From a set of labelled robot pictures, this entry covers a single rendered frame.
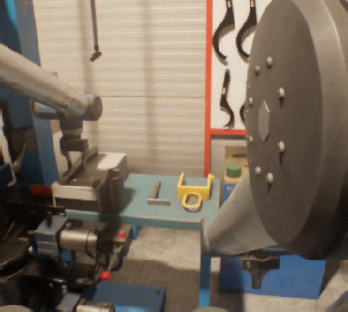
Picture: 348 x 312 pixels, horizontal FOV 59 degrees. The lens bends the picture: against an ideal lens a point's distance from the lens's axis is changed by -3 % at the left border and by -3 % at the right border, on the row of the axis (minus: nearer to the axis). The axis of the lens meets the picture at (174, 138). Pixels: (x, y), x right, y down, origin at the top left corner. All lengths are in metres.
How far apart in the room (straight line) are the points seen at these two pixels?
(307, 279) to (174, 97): 1.91
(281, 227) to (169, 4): 2.88
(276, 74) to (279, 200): 0.06
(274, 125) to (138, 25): 2.92
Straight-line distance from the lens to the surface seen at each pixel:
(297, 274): 2.48
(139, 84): 3.12
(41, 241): 1.55
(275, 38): 0.17
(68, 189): 1.50
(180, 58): 3.00
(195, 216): 1.43
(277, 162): 0.16
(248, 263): 1.15
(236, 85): 2.98
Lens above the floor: 1.88
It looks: 20 degrees down
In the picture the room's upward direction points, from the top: 1 degrees counter-clockwise
